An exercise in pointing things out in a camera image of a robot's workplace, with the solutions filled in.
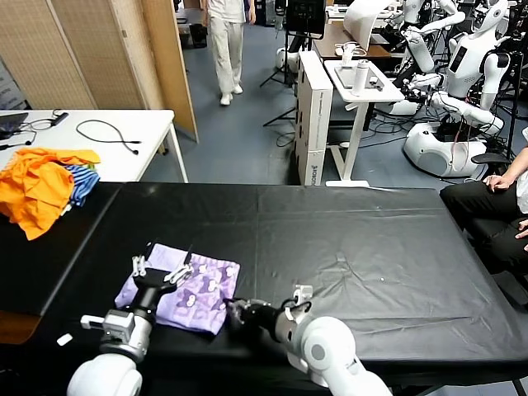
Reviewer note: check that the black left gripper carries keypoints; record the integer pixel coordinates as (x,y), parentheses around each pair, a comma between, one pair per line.
(150,288)

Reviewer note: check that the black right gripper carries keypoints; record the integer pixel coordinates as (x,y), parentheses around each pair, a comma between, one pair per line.
(260,315)

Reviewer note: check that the lavender t-shirt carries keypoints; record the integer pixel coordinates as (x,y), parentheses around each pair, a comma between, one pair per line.
(202,297)

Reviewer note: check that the white humanoid robot raised arm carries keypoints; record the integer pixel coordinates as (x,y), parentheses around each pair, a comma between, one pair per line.
(420,49)

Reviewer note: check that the bare forearm of seated person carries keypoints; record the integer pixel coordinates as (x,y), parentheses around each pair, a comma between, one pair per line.
(517,165)

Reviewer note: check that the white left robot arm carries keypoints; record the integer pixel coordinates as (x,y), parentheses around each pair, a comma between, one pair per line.
(111,371)

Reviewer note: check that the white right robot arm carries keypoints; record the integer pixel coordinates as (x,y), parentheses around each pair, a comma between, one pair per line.
(330,354)

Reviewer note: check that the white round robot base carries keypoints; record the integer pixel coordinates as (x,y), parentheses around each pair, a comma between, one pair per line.
(285,58)

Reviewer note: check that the walking person white clothes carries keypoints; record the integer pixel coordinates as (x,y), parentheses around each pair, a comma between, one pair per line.
(227,45)

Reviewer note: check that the bare hand of seated person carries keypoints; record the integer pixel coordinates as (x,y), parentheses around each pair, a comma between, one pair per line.
(524,229)
(498,182)

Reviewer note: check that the blue striped garment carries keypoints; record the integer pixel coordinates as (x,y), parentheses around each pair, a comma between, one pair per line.
(84,183)

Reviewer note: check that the small white tag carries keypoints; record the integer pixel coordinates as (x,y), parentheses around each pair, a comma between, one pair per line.
(64,340)

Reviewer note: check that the black padded side table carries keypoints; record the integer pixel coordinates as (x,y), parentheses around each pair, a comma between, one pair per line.
(33,268)

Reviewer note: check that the black plastic table cover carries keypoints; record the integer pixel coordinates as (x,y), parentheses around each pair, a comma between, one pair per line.
(350,231)

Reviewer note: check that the white table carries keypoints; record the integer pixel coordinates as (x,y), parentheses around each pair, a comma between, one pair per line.
(152,123)

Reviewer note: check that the orange garment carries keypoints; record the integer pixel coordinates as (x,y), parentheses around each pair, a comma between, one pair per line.
(33,189)

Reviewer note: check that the tall white cardboard box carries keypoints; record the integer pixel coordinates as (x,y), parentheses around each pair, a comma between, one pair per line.
(319,123)

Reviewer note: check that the black laptop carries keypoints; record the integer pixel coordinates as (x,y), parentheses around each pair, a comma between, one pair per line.
(10,123)

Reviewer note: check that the white standing desk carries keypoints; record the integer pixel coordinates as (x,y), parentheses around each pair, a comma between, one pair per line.
(354,136)

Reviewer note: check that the wooden folding screen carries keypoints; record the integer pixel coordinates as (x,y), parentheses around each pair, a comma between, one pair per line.
(82,53)

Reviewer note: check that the gray printed board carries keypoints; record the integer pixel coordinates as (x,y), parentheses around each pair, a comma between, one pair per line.
(10,88)

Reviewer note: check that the black waste bin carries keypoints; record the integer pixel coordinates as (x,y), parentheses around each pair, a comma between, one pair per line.
(198,36)

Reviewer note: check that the black tripod stand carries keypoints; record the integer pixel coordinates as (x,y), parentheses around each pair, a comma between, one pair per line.
(285,62)

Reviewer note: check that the gray tablet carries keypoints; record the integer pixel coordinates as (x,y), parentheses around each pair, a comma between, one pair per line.
(344,76)

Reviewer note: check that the seated person black trousers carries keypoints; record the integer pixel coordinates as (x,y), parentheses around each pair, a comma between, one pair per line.
(474,202)

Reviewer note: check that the white water bottle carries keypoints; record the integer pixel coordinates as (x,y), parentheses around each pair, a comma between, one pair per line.
(359,78)

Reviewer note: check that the brown wooden desk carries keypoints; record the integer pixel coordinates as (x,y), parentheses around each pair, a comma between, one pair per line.
(330,45)

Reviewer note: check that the black monitor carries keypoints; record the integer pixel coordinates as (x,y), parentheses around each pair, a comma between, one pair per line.
(305,16)

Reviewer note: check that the black office chair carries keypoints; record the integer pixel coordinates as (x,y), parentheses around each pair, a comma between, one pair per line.
(488,158)

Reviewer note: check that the white curved panel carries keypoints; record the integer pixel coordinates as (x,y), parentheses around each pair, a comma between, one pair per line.
(361,24)

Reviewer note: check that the white humanoid robot on base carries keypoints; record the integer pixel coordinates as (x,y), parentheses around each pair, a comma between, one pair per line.
(466,62)

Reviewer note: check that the black pole stand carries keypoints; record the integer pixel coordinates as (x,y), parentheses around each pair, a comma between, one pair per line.
(513,103)

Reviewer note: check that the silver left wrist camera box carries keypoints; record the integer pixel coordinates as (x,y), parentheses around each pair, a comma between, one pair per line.
(117,326)

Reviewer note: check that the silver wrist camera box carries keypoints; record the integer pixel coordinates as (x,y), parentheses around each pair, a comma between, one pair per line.
(117,326)
(303,295)

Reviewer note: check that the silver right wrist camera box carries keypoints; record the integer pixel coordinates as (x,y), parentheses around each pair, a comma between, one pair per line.
(303,295)

